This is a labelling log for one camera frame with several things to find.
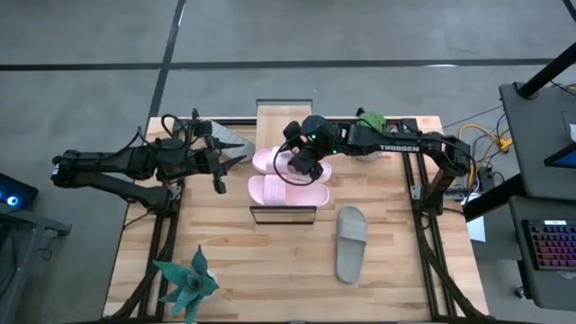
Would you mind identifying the wooden shelf with black frame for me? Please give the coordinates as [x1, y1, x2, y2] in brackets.
[249, 98, 318, 225]

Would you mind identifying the black stand beam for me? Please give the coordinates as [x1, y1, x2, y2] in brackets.
[462, 173, 527, 223]

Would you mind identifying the black camera cable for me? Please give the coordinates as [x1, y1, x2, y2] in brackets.
[273, 150, 317, 187]
[134, 113, 194, 148]

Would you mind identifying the teal leafy plant in pot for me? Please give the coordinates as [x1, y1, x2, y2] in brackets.
[152, 245, 221, 324]

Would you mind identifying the black left camera cable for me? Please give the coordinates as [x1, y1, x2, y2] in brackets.
[134, 113, 194, 148]

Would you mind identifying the grey desk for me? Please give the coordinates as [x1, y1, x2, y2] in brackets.
[498, 81, 576, 202]
[508, 195, 576, 312]

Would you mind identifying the white paper sheet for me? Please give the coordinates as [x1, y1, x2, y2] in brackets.
[465, 193, 488, 243]

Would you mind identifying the black right camera cable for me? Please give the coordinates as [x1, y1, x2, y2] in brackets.
[273, 150, 317, 187]

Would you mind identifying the yellow cable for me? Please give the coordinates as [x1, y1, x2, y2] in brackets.
[457, 123, 513, 166]

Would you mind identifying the laptop with blue screen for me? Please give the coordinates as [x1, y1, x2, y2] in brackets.
[543, 142, 576, 170]

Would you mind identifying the grey metal stand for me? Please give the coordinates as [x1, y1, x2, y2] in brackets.
[0, 202, 73, 324]

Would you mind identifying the green plant in patterned pot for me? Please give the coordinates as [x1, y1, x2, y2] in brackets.
[353, 111, 393, 163]

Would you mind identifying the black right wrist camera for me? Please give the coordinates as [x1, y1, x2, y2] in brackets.
[282, 120, 303, 148]

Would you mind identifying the backlit computer keyboard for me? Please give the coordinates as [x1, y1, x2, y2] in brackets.
[521, 219, 576, 272]

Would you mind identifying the black device with blue light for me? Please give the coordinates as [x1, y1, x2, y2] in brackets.
[0, 173, 40, 212]

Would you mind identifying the black stand pole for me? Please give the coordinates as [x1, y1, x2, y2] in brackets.
[517, 41, 576, 99]

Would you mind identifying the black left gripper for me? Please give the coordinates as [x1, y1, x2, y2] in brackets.
[184, 140, 248, 196]

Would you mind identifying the black aluminium table frame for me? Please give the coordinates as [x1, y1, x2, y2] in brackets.
[103, 107, 490, 323]

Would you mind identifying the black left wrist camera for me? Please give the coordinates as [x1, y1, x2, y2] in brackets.
[192, 119, 213, 139]

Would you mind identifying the grey slide sandal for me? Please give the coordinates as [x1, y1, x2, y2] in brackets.
[335, 205, 369, 285]
[173, 118, 256, 164]

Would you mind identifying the pink slide sandal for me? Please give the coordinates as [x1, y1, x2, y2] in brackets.
[251, 146, 333, 185]
[247, 173, 330, 208]

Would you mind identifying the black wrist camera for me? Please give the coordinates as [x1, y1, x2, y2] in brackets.
[282, 120, 303, 148]
[192, 119, 213, 139]

